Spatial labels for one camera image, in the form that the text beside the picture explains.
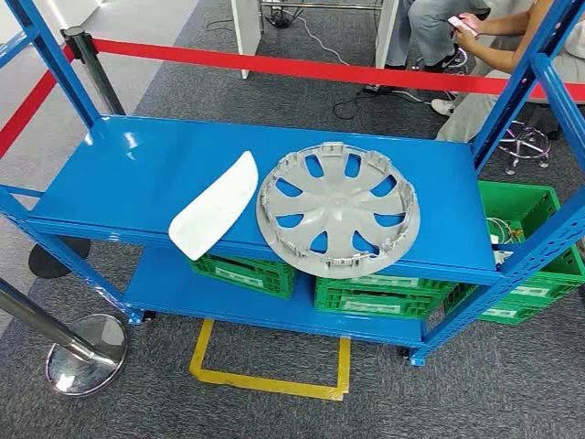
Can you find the white desk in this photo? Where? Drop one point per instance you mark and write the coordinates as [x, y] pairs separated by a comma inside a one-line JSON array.
[[246, 36]]

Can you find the pink phone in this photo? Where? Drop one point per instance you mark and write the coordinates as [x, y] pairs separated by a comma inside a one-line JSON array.
[[459, 24]]

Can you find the grey wheel hubcap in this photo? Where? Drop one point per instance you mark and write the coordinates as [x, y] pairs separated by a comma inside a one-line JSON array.
[[338, 212]]

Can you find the yellow floor tape outline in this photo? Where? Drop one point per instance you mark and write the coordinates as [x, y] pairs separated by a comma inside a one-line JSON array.
[[274, 385]]

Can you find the person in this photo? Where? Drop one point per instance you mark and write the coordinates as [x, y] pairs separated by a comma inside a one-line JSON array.
[[475, 115], [425, 24]]

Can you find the person's right hand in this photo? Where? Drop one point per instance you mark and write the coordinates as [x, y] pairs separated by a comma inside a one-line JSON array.
[[473, 21]]

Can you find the person's left hand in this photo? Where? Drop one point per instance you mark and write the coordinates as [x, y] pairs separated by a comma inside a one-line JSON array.
[[467, 42]]

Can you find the blue metal shelf rack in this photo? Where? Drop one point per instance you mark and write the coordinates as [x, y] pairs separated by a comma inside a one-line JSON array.
[[182, 163]]

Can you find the black power strip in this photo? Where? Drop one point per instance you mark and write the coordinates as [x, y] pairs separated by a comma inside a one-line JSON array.
[[372, 89]]

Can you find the red barrier belt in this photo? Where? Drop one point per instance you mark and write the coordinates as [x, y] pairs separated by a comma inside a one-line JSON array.
[[27, 109], [274, 63]]

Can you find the white plastic car part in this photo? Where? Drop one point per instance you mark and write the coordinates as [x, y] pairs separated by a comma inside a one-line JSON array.
[[215, 209]]

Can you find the chrome base stool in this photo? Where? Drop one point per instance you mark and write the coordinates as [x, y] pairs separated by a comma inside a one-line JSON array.
[[523, 144]]

